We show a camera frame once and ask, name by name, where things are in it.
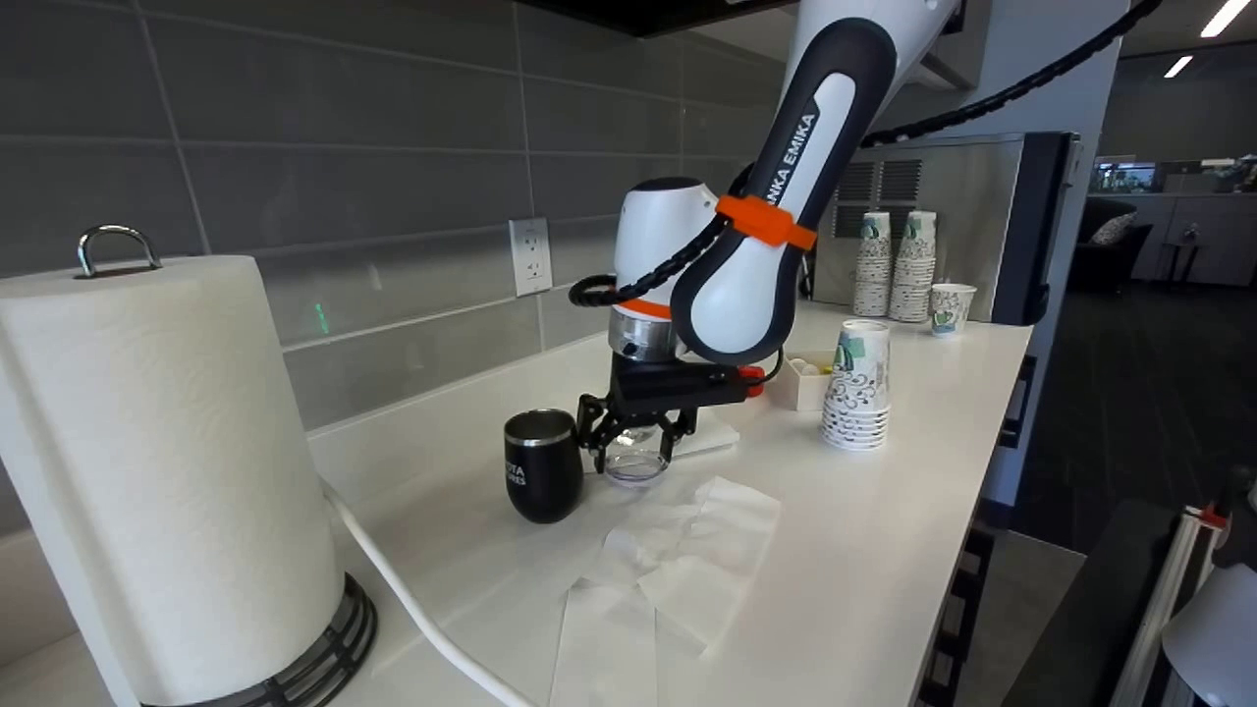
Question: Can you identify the tall paper cup stack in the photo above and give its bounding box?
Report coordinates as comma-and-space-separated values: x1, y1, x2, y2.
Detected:
849, 205, 898, 321
887, 205, 944, 332

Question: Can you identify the white power cable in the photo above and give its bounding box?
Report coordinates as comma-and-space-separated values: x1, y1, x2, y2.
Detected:
320, 487, 530, 707

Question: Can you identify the printed paper cup stack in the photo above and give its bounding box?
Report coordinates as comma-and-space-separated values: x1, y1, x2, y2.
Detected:
817, 317, 898, 460

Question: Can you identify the white single wall outlet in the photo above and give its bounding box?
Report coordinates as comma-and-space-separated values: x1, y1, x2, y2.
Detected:
502, 214, 556, 298

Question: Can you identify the clear plastic sheet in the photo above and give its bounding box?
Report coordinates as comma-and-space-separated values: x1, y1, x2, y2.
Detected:
547, 569, 665, 707

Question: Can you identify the white rounded object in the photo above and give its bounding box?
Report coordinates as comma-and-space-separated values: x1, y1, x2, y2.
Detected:
1156, 559, 1257, 707

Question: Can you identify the orange arm strap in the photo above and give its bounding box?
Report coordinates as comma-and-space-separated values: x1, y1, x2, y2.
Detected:
711, 190, 822, 254

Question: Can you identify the black tumbler cup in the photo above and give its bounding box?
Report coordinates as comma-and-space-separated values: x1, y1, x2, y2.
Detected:
500, 405, 588, 528

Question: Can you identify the beige cardboard box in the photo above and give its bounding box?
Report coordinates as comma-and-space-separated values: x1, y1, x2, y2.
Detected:
771, 354, 836, 419

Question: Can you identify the white paper towel roll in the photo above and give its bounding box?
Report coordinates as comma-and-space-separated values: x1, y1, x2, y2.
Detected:
0, 248, 352, 707

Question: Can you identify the black wire paper towel holder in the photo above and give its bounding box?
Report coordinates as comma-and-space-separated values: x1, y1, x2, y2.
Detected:
69, 219, 379, 707

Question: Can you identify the single printed paper cup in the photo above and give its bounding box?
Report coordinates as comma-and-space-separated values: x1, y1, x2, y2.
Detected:
923, 281, 982, 341

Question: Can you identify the clear plastic cup lid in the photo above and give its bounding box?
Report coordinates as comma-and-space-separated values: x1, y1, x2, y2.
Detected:
602, 423, 680, 491

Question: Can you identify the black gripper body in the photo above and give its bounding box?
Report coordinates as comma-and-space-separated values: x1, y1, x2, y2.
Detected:
603, 351, 753, 423

